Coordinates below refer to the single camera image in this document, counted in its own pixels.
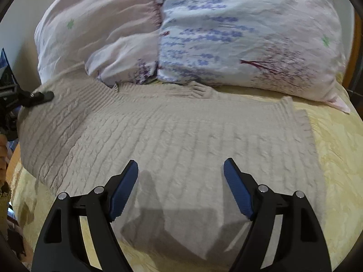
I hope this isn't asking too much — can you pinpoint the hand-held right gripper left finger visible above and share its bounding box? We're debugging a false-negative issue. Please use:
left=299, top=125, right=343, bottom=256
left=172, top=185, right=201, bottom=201
left=31, top=159, right=139, bottom=272

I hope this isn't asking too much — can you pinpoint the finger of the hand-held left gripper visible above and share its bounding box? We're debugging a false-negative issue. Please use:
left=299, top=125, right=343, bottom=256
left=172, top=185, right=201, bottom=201
left=20, top=91, right=55, bottom=108

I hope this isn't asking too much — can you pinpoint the yellow patterned bedspread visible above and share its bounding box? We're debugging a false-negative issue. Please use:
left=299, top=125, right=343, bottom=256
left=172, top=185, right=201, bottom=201
left=8, top=71, right=363, bottom=272

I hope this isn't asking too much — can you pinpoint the dark screen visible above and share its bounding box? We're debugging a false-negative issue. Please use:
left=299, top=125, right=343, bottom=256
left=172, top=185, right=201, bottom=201
left=0, top=48, right=17, bottom=86

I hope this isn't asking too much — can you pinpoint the blue floral tree-print pillow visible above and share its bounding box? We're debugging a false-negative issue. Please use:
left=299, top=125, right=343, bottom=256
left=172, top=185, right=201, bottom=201
left=155, top=0, right=351, bottom=114

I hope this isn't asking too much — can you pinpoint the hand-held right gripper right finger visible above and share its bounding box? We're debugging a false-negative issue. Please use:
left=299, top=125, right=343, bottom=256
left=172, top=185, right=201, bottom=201
left=223, top=158, right=332, bottom=272

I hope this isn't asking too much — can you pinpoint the pink floral pillow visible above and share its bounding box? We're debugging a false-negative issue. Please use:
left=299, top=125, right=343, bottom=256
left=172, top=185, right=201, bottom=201
left=34, top=0, right=164, bottom=88

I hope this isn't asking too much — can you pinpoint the beige cable-knit sweater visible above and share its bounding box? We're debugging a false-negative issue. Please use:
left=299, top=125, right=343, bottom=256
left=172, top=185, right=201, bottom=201
left=16, top=62, right=327, bottom=265

